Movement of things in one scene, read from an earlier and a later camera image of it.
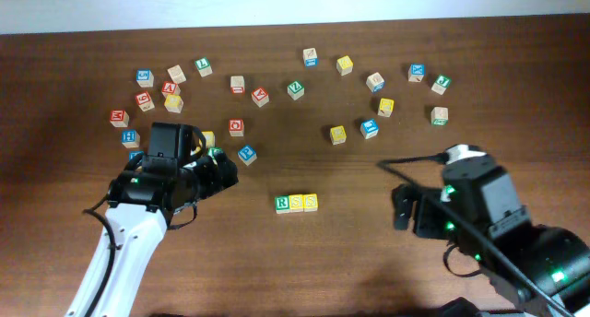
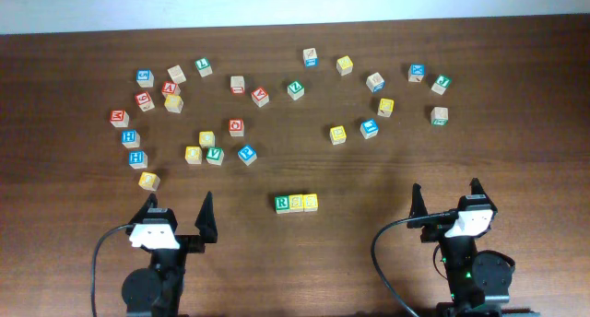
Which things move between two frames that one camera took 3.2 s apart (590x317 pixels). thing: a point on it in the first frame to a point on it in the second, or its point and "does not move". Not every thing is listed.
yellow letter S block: [311, 204] does not move
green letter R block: [282, 204] does not move
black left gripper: [215, 183] to [194, 244]
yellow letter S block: [296, 203] does not move
